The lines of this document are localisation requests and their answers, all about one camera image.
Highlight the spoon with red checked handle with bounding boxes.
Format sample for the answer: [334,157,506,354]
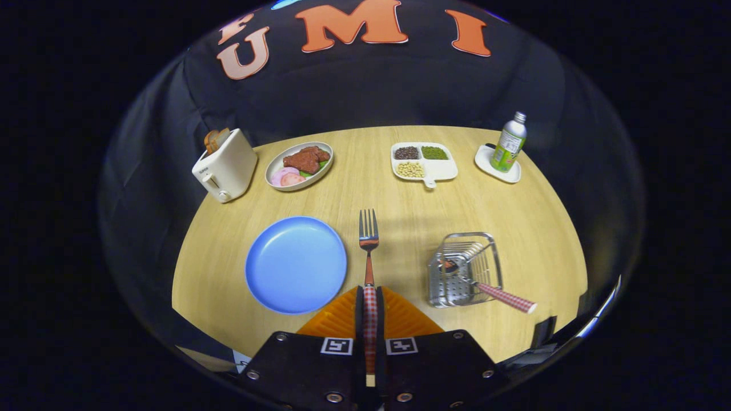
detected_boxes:
[443,258,537,315]

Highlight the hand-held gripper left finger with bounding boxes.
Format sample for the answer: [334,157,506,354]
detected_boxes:
[239,285,364,411]

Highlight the metal drain basket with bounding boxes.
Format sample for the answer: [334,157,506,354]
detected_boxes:
[427,232,504,309]

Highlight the brown toast slice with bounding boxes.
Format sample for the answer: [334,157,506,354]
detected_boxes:
[204,128,231,155]

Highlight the brown meat pieces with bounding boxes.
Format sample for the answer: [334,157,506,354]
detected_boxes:
[283,146,331,175]

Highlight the white divided dish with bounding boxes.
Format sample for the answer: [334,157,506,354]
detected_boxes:
[391,142,459,189]

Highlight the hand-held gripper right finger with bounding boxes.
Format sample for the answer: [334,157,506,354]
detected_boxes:
[377,285,509,411]

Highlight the small white coaster dish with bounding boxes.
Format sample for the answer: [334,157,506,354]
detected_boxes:
[475,144,522,184]

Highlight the green lettuce leaf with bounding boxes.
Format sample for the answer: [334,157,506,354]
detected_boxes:
[299,159,331,178]

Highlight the green labelled metal bottle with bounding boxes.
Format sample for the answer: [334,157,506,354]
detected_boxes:
[489,111,528,173]

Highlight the blue round plate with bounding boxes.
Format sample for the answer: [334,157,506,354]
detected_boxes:
[245,216,348,315]

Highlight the white oval plate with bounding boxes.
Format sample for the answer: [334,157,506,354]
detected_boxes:
[265,142,334,191]

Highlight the pink ham slices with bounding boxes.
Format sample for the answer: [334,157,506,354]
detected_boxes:
[270,167,306,187]

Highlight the white toaster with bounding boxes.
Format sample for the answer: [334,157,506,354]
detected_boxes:
[192,128,259,204]

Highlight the fork with red checked handle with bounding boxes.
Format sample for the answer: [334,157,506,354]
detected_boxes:
[359,209,380,388]

